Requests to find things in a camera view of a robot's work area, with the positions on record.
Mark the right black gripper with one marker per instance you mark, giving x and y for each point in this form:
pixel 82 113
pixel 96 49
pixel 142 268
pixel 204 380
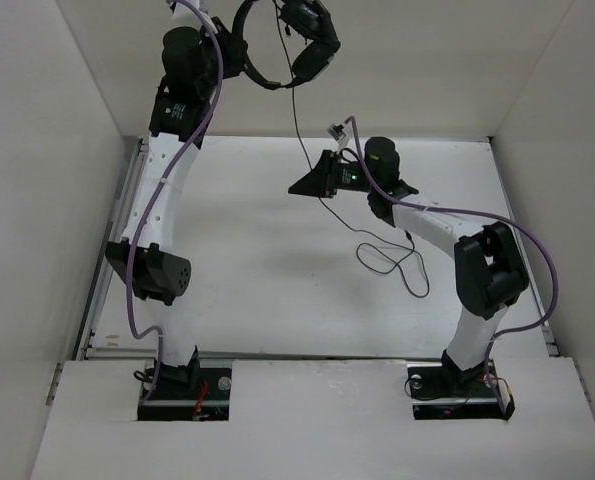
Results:
pixel 321 182

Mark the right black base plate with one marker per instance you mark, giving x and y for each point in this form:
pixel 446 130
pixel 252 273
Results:
pixel 434 398

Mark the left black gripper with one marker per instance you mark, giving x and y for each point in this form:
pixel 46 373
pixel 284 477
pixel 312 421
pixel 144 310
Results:
pixel 234 48

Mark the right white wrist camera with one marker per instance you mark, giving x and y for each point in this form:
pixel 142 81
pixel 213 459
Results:
pixel 337 132

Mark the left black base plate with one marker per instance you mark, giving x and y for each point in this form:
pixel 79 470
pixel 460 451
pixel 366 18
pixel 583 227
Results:
pixel 192 393

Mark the front aluminium rail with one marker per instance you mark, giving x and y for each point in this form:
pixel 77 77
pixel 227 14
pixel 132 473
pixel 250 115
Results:
pixel 308 357

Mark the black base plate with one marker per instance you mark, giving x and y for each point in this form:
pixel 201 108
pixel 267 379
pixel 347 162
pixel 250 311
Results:
pixel 434 398
pixel 192 393

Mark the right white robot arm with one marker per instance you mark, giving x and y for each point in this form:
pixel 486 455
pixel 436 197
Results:
pixel 490 274

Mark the black headphones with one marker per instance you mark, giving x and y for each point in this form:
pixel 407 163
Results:
pixel 313 22

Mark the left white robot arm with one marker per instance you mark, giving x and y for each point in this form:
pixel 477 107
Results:
pixel 196 62

